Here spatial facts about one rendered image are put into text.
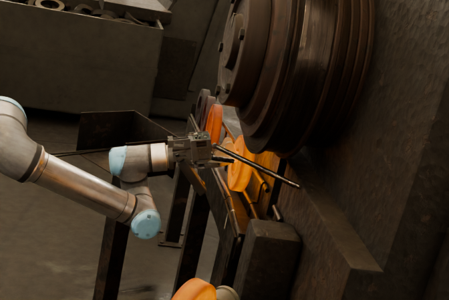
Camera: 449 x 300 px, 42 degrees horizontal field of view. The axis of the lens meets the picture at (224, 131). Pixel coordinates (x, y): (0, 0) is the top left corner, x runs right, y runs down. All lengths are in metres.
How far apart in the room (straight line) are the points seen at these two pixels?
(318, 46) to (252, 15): 0.15
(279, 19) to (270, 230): 0.41
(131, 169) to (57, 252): 1.04
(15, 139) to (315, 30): 0.69
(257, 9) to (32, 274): 1.53
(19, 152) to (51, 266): 1.12
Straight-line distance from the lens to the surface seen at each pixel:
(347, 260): 0.99
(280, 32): 1.13
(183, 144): 1.53
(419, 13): 1.02
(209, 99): 2.22
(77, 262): 2.46
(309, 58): 1.09
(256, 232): 1.15
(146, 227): 1.46
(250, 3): 1.17
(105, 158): 1.89
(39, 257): 2.47
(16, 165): 1.35
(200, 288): 0.97
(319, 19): 1.10
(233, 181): 1.56
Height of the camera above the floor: 1.31
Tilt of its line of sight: 17 degrees down
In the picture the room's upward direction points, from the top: 12 degrees clockwise
